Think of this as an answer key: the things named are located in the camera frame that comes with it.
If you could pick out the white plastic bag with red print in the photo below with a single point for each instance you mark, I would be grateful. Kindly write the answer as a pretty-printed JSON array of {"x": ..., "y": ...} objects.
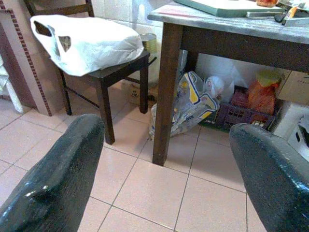
[{"x": 217, "y": 88}]

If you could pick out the white plastic crate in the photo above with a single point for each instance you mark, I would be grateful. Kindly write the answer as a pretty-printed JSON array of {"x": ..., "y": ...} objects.
[{"x": 295, "y": 130}]

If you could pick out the pink paper sheet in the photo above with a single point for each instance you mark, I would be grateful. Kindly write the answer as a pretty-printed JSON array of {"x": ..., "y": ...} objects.
[{"x": 177, "y": 10}]

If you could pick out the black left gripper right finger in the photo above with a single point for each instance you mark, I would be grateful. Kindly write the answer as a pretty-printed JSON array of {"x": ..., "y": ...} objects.
[{"x": 272, "y": 174}]

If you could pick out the yellow green lid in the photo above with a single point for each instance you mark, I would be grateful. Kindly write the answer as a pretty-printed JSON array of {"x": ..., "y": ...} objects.
[{"x": 268, "y": 77}]

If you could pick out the green cutting board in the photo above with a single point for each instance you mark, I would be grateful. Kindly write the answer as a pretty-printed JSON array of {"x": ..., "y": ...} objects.
[{"x": 224, "y": 6}]

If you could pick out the clear bag with yellow blue print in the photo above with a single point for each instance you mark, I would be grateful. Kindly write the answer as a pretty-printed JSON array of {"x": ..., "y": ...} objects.
[{"x": 190, "y": 104}]

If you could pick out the dark wooden chair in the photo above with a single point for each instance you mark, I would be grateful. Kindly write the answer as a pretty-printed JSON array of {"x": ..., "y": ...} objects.
[{"x": 106, "y": 72}]

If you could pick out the white plastic carrier bag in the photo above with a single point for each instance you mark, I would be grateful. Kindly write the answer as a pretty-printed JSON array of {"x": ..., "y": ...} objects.
[{"x": 89, "y": 43}]

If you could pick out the white cloth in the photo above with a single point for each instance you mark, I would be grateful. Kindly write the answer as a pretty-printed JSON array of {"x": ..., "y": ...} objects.
[{"x": 6, "y": 84}]

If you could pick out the orange net bag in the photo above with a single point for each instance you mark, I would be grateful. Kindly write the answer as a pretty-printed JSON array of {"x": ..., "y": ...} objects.
[{"x": 262, "y": 96}]

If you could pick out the white bag with black print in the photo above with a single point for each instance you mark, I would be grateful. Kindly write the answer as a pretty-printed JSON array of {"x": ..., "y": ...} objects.
[{"x": 136, "y": 93}]

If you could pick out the dark wooden table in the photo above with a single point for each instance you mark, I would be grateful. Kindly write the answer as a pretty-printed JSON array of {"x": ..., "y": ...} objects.
[{"x": 217, "y": 48}]

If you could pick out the cardboard box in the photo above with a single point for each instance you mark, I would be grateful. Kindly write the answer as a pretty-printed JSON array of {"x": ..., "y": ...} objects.
[{"x": 295, "y": 88}]

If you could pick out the grey flat metal bar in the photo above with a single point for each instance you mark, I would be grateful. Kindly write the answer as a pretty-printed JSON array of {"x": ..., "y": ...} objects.
[{"x": 265, "y": 14}]

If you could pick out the purple plastic crate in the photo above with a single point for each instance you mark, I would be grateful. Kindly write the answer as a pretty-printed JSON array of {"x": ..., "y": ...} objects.
[{"x": 241, "y": 113}]

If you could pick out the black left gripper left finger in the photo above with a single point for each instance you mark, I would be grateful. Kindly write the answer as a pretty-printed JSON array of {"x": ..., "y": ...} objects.
[{"x": 55, "y": 178}]

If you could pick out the metal tin can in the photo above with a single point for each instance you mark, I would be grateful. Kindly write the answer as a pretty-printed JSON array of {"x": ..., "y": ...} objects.
[{"x": 149, "y": 42}]

